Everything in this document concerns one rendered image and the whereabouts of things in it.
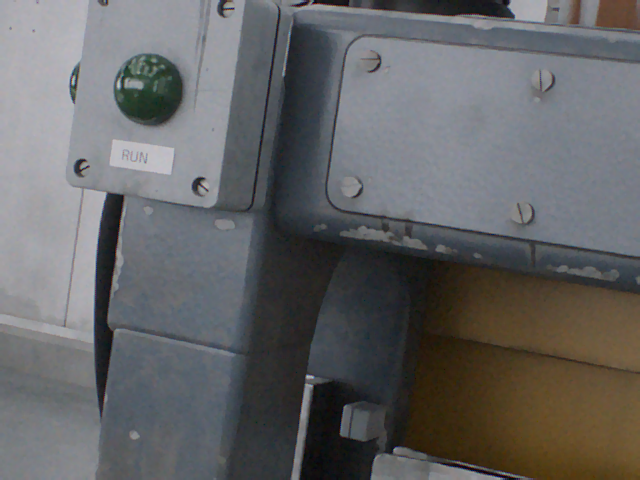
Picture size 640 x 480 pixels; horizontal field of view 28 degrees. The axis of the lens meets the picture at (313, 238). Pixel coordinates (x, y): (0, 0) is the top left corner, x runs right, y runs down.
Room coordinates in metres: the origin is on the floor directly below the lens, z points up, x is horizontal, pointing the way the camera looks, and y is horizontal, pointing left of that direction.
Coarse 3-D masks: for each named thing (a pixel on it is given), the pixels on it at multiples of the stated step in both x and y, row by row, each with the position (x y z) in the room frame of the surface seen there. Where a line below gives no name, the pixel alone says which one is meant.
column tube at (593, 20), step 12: (564, 0) 1.03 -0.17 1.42; (576, 0) 1.03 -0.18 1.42; (588, 0) 1.02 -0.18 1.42; (600, 0) 1.02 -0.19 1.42; (612, 0) 1.02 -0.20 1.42; (624, 0) 1.01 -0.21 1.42; (636, 0) 1.01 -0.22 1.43; (564, 12) 1.03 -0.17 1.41; (576, 12) 1.03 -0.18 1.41; (588, 12) 1.02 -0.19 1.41; (600, 12) 1.02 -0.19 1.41; (612, 12) 1.02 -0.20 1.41; (624, 12) 1.01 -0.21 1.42; (636, 12) 1.01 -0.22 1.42; (576, 24) 1.03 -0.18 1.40; (588, 24) 1.02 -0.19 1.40; (600, 24) 1.02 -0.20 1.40; (612, 24) 1.01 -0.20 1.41; (624, 24) 1.01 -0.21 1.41; (636, 24) 1.01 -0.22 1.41
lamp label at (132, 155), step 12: (120, 144) 0.55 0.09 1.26; (132, 144) 0.55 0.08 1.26; (144, 144) 0.54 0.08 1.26; (120, 156) 0.55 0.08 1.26; (132, 156) 0.54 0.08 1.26; (144, 156) 0.54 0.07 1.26; (156, 156) 0.54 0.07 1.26; (168, 156) 0.54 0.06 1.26; (132, 168) 0.54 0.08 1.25; (144, 168) 0.54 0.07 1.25; (156, 168) 0.54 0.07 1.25; (168, 168) 0.54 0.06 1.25
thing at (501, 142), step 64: (320, 64) 0.57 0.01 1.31; (384, 64) 0.56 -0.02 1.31; (448, 64) 0.55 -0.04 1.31; (512, 64) 0.54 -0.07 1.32; (576, 64) 0.52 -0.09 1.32; (320, 128) 0.57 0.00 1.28; (384, 128) 0.56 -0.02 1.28; (448, 128) 0.54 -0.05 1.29; (512, 128) 0.53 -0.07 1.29; (576, 128) 0.52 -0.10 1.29; (320, 192) 0.57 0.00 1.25; (384, 192) 0.55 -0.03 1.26; (448, 192) 0.54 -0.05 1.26; (512, 192) 0.53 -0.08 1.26; (576, 192) 0.52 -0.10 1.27; (128, 256) 0.60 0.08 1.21; (192, 256) 0.58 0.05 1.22; (256, 256) 0.57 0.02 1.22; (320, 256) 0.63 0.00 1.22; (384, 256) 0.75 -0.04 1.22; (448, 256) 0.55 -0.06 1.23; (512, 256) 0.53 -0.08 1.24; (576, 256) 0.52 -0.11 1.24; (128, 320) 0.59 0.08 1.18; (192, 320) 0.58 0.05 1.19; (256, 320) 0.58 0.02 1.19; (320, 320) 0.78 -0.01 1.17; (384, 320) 0.77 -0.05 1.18; (128, 384) 0.59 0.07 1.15; (192, 384) 0.58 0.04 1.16; (256, 384) 0.59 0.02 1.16; (384, 384) 0.77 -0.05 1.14; (128, 448) 0.59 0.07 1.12; (192, 448) 0.58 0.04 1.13; (256, 448) 0.60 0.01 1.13; (384, 448) 0.77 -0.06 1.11
